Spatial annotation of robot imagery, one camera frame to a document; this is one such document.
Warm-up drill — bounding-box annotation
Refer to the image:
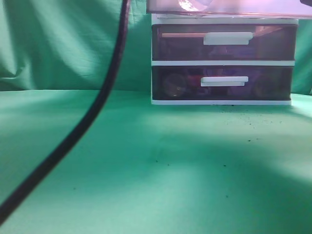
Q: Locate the tinted drawer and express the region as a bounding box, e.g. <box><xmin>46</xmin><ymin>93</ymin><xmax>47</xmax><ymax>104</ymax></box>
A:
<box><xmin>146</xmin><ymin>0</ymin><xmax>312</xmax><ymax>19</ymax></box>
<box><xmin>152</xmin><ymin>65</ymin><xmax>293</xmax><ymax>101</ymax></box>
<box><xmin>152</xmin><ymin>24</ymin><xmax>297</xmax><ymax>61</ymax></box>

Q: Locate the black cable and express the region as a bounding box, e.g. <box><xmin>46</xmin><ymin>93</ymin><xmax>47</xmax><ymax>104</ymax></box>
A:
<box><xmin>0</xmin><ymin>0</ymin><xmax>132</xmax><ymax>222</ymax></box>

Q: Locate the green cloth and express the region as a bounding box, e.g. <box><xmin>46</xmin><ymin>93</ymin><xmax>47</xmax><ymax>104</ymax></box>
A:
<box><xmin>0</xmin><ymin>0</ymin><xmax>312</xmax><ymax>234</ymax></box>

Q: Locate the white plastic drawer cabinet frame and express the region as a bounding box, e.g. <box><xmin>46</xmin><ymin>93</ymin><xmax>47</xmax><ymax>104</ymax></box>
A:
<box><xmin>151</xmin><ymin>14</ymin><xmax>298</xmax><ymax>105</ymax></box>

